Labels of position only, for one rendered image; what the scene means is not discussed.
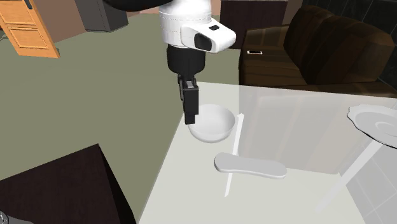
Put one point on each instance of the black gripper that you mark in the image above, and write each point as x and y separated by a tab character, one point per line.
186	60

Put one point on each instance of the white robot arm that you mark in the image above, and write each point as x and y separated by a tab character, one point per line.
183	21

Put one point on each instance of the white bowl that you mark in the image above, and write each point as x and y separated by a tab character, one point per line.
214	124

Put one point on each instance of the white phone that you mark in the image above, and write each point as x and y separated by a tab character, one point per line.
254	52

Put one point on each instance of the white oblong flat dish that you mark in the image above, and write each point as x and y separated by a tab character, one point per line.
249	166

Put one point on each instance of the white glass table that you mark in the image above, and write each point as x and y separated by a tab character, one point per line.
192	192

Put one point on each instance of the grey cabinet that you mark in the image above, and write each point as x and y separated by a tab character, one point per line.
99	14

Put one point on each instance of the brown sofa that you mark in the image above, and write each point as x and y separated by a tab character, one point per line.
325	49

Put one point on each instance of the dark robot stand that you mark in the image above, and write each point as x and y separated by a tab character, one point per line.
62	189

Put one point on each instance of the wooden door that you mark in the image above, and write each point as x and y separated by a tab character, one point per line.
26	29

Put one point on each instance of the white plate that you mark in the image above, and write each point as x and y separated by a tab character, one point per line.
377	124

